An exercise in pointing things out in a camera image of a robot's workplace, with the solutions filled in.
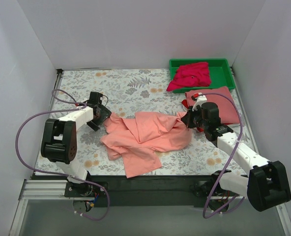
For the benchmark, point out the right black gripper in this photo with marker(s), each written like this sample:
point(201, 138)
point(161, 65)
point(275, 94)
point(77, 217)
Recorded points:
point(189, 119)

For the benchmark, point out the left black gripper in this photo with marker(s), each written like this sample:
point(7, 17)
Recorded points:
point(102, 114)

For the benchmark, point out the salmon pink t shirt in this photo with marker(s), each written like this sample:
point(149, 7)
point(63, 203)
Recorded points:
point(138, 140)

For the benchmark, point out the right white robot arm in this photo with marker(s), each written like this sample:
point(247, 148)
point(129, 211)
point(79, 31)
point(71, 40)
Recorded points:
point(248, 167)

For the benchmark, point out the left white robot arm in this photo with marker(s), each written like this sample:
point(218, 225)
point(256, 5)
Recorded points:
point(59, 142)

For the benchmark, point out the folded dusty pink t shirt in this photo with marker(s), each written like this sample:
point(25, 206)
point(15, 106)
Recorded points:
point(227, 112)

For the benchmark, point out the folded red t shirt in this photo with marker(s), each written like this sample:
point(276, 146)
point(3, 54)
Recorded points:
point(184, 103)

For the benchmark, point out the floral patterned table mat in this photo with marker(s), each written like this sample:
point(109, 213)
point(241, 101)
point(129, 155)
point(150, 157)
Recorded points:
point(125, 92)

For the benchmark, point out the crimson crumpled t shirt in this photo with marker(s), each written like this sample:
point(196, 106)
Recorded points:
point(190, 75)

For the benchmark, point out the green plastic tray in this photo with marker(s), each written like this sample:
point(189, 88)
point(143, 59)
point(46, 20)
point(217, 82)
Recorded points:
point(219, 71)

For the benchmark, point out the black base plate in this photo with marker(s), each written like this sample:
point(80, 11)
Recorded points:
point(160, 190)

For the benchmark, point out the aluminium front rail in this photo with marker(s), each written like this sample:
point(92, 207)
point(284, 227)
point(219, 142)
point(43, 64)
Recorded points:
point(37, 191)

